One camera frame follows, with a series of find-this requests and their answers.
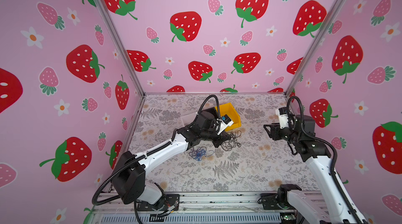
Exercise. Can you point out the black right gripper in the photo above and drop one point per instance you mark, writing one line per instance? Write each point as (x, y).
(275, 129)

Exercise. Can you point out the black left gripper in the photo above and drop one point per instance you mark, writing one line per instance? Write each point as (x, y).
(218, 137)

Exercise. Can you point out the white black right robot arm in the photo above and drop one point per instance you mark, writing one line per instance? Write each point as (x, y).
(320, 157)

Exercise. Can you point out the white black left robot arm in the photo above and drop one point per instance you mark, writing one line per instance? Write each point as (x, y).
(128, 180)

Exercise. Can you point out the white plastic bin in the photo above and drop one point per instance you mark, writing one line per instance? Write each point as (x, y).
(187, 119)

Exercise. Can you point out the yellow plastic bin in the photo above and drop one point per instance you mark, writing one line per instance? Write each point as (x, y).
(228, 109)

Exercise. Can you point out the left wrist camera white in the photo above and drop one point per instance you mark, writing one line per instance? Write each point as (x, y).
(224, 122)

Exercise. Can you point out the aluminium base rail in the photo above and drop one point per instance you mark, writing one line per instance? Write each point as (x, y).
(206, 208)

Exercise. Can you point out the aluminium corner post right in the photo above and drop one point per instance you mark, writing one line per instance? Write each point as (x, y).
(314, 46)

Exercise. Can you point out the aluminium corner post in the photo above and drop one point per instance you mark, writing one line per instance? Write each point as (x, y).
(122, 8)
(314, 46)

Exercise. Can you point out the aluminium corner post left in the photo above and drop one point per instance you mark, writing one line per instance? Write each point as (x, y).
(122, 8)

